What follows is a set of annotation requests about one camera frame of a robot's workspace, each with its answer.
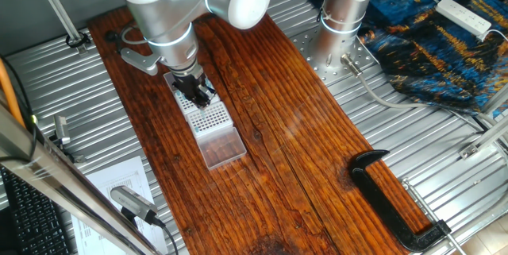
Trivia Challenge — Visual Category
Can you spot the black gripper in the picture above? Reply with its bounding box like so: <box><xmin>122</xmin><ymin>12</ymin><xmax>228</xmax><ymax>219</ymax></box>
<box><xmin>171</xmin><ymin>70</ymin><xmax>217</xmax><ymax>110</ymax></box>

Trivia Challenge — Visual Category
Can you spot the white pipette tip box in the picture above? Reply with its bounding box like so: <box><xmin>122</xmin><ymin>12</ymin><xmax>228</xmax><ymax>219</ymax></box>
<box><xmin>163</xmin><ymin>71</ymin><xmax>221</xmax><ymax>122</ymax></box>
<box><xmin>185</xmin><ymin>100</ymin><xmax>248</xmax><ymax>171</ymax></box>

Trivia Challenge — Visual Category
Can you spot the brown wooden board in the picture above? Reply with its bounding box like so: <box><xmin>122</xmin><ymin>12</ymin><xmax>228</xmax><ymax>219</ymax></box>
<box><xmin>87</xmin><ymin>0</ymin><xmax>433</xmax><ymax>255</ymax></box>

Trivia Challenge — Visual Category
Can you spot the printed paper sheet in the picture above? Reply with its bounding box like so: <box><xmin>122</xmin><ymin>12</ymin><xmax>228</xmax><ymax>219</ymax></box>
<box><xmin>70</xmin><ymin>155</ymin><xmax>170</xmax><ymax>255</ymax></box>

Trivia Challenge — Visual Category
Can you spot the orange tube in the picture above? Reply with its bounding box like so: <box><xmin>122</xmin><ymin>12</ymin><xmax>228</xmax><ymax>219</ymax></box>
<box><xmin>0</xmin><ymin>58</ymin><xmax>25</xmax><ymax>129</ymax></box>

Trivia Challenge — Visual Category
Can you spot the black keyboard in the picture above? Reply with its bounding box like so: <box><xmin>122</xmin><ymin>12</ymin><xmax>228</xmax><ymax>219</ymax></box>
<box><xmin>0</xmin><ymin>166</ymin><xmax>75</xmax><ymax>255</ymax></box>

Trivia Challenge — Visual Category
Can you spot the black C-clamp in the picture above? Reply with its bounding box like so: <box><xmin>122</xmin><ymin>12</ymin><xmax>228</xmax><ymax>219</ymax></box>
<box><xmin>348</xmin><ymin>149</ymin><xmax>468</xmax><ymax>255</ymax></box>

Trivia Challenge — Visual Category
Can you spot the blue patterned cloth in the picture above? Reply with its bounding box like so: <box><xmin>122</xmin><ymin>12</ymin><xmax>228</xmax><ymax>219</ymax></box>
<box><xmin>297</xmin><ymin>0</ymin><xmax>508</xmax><ymax>118</ymax></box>

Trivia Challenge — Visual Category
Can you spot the white power strip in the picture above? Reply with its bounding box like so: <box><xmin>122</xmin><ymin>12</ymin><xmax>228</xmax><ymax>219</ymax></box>
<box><xmin>435</xmin><ymin>0</ymin><xmax>493</xmax><ymax>37</ymax></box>

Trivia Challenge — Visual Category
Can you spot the aluminium profile bar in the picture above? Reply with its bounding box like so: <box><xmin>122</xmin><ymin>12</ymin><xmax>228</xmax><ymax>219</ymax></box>
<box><xmin>458</xmin><ymin>83</ymin><xmax>508</xmax><ymax>160</ymax></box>

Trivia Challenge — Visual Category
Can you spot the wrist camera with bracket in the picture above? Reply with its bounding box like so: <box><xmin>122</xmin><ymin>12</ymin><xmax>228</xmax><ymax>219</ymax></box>
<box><xmin>119</xmin><ymin>47</ymin><xmax>160</xmax><ymax>76</ymax></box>

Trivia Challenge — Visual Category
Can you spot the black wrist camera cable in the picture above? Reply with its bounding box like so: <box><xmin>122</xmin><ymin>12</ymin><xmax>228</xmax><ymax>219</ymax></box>
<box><xmin>103</xmin><ymin>28</ymin><xmax>122</xmax><ymax>56</ymax></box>

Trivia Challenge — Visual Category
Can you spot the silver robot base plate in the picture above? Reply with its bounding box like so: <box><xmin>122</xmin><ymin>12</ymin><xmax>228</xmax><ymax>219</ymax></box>
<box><xmin>291</xmin><ymin>28</ymin><xmax>380</xmax><ymax>86</ymax></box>

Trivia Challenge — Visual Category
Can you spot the silver depth camera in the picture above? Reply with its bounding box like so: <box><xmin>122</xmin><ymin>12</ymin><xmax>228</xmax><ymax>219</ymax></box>
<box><xmin>110</xmin><ymin>185</ymin><xmax>166</xmax><ymax>228</ymax></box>

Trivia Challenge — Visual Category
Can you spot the small silver camera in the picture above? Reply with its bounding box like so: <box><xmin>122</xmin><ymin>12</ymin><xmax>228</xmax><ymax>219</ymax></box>
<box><xmin>52</xmin><ymin>114</ymin><xmax>72</xmax><ymax>146</ymax></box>

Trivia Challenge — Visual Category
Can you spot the black cable tie loop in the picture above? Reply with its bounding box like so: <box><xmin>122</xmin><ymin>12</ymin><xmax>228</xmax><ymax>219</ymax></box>
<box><xmin>65</xmin><ymin>30</ymin><xmax>93</xmax><ymax>49</ymax></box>

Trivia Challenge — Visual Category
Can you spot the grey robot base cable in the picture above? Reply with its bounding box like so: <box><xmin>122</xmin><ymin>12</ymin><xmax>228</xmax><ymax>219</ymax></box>
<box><xmin>340</xmin><ymin>53</ymin><xmax>487</xmax><ymax>131</ymax></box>

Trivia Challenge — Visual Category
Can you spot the steel frame bar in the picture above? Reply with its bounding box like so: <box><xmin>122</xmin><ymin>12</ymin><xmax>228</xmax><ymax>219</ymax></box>
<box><xmin>0</xmin><ymin>99</ymin><xmax>162</xmax><ymax>255</ymax></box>

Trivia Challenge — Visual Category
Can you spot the thin aluminium rail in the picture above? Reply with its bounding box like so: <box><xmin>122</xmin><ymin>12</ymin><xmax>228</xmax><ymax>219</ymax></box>
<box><xmin>29</xmin><ymin>0</ymin><xmax>90</xmax><ymax>56</ymax></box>

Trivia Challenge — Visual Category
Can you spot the thin black cable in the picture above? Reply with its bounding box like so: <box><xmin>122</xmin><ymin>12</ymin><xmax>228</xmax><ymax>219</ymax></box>
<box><xmin>0</xmin><ymin>54</ymin><xmax>39</xmax><ymax>164</ymax></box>

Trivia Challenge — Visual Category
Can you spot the white plug cable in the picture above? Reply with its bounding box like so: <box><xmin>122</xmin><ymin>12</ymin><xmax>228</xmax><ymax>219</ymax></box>
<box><xmin>478</xmin><ymin>28</ymin><xmax>508</xmax><ymax>44</ymax></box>

